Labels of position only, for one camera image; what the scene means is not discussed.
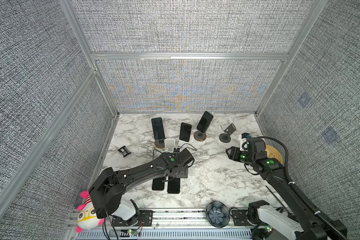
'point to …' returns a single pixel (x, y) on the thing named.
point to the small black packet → (124, 151)
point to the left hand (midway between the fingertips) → (179, 173)
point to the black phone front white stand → (158, 184)
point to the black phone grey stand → (173, 185)
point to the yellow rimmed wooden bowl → (273, 153)
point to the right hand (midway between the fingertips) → (230, 150)
